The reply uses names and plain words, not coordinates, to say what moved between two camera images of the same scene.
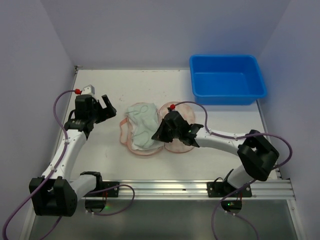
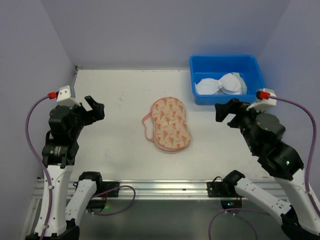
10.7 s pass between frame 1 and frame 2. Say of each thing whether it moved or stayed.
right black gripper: moved
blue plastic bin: stayed
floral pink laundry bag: moved
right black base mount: stayed
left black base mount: stayed
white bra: moved
